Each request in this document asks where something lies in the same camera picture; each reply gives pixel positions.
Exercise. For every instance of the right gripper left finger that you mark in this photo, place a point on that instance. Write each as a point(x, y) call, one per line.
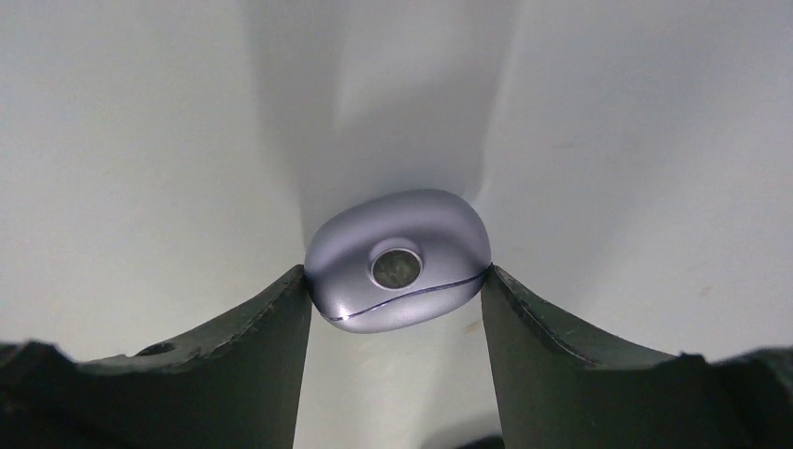
point(232, 382)

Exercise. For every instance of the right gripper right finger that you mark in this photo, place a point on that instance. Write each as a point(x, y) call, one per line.
point(562, 382)

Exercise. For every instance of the lavender earbud charging case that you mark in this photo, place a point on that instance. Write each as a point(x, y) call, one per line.
point(397, 261)

